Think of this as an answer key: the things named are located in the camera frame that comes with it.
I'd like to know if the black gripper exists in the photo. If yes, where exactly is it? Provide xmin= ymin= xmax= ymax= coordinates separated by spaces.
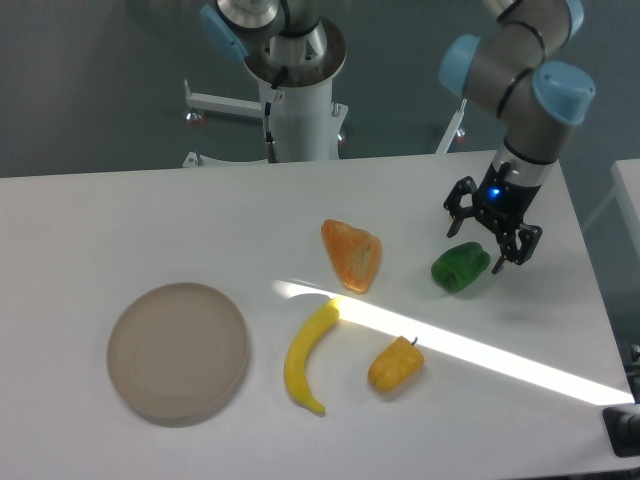
xmin=443 ymin=164 xmax=543 ymax=274

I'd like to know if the green bell pepper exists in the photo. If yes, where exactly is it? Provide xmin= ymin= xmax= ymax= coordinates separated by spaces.
xmin=431 ymin=242 xmax=491 ymax=293

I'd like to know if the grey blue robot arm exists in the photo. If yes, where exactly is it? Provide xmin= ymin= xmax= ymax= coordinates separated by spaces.
xmin=199 ymin=1 xmax=596 ymax=265

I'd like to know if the yellow bell pepper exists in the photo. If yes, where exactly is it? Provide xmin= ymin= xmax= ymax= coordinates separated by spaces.
xmin=367 ymin=336 xmax=425 ymax=394

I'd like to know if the white side table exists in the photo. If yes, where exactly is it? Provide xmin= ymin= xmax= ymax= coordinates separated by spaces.
xmin=582 ymin=159 xmax=639 ymax=251

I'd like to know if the orange peeled fruit segment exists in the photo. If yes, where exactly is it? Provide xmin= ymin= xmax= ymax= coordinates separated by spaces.
xmin=321 ymin=219 xmax=382 ymax=294

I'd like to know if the black device at table edge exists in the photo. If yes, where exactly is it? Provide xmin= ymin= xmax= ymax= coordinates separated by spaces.
xmin=601 ymin=344 xmax=640 ymax=457

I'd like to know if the yellow banana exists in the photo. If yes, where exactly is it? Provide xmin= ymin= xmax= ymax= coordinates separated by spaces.
xmin=283 ymin=298 xmax=340 ymax=417

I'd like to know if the beige round plate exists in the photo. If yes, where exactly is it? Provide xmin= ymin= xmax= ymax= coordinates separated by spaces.
xmin=106 ymin=282 xmax=250 ymax=427

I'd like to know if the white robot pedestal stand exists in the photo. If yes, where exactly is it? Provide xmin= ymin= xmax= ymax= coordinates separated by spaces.
xmin=184 ymin=17 xmax=348 ymax=163

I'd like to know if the black cable on pedestal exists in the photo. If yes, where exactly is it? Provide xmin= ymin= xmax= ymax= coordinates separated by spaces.
xmin=263 ymin=66 xmax=288 ymax=164

